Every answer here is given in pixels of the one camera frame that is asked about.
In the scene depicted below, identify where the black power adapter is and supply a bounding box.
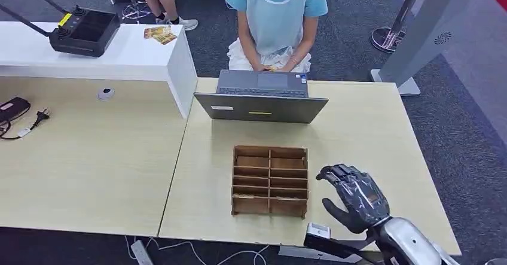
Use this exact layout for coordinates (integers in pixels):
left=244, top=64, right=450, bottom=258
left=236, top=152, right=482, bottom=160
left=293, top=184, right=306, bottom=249
left=0, top=96, right=32, bottom=124

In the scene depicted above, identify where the white desk shelf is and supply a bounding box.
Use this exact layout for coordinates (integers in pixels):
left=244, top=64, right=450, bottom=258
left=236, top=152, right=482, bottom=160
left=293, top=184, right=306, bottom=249
left=0, top=21, right=198, bottom=120

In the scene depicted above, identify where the person's left hand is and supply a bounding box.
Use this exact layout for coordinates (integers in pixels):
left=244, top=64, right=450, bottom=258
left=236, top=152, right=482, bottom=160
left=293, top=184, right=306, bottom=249
left=276, top=58, right=296, bottom=73

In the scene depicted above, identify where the stack of yellow cards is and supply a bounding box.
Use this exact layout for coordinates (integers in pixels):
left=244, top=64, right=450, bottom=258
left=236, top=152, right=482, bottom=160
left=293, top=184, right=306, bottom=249
left=143, top=25, right=178, bottom=45

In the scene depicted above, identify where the grey pillar stand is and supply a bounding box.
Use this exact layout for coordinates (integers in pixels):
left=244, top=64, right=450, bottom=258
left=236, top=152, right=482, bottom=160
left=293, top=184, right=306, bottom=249
left=370, top=0, right=477, bottom=97

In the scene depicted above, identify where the white power strip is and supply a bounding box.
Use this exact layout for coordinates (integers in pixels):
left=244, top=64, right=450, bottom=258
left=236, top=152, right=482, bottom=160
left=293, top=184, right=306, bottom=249
left=130, top=239, right=154, bottom=265

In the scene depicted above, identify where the grey laptop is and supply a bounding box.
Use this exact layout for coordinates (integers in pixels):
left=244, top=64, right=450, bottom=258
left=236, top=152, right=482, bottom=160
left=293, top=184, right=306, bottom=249
left=193, top=69, right=329, bottom=125

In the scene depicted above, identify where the seated person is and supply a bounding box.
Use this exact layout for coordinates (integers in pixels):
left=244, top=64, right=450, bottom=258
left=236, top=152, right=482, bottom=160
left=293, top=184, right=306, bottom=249
left=225, top=0, right=329, bottom=74

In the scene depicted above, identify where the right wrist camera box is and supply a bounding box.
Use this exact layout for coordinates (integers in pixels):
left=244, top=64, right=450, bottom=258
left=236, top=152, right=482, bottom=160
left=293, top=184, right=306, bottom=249
left=303, top=222, right=378, bottom=264

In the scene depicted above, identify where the white floor cable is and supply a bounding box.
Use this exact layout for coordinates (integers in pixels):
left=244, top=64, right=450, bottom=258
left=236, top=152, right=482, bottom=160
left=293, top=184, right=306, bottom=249
left=124, top=236, right=270, bottom=265

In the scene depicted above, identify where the wooden card box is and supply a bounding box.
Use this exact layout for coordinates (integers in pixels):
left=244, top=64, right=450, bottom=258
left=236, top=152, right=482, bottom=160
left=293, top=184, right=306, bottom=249
left=231, top=144, right=309, bottom=220

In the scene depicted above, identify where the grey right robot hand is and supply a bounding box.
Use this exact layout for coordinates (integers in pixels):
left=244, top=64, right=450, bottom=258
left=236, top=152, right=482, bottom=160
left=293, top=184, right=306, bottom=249
left=315, top=163, right=392, bottom=234

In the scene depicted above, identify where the metal stanchion post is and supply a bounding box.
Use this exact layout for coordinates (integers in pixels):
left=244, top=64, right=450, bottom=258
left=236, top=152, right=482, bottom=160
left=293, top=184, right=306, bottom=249
left=369, top=0, right=429, bottom=54

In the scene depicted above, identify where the black remote controller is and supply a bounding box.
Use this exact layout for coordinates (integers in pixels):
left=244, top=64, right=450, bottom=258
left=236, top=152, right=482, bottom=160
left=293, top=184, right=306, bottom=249
left=0, top=0, right=121, bottom=58

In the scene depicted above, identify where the black power plug cable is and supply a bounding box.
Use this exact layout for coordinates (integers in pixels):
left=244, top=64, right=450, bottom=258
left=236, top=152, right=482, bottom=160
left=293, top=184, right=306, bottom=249
left=0, top=108, right=51, bottom=141

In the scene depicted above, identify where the black wire-base stool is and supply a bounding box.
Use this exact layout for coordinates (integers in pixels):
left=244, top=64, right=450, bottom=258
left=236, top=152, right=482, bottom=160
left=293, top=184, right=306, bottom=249
left=102, top=0, right=153, bottom=22

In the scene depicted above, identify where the grey cable grommet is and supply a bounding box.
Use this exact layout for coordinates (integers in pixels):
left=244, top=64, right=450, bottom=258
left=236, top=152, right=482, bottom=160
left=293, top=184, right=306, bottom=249
left=97, top=87, right=115, bottom=102

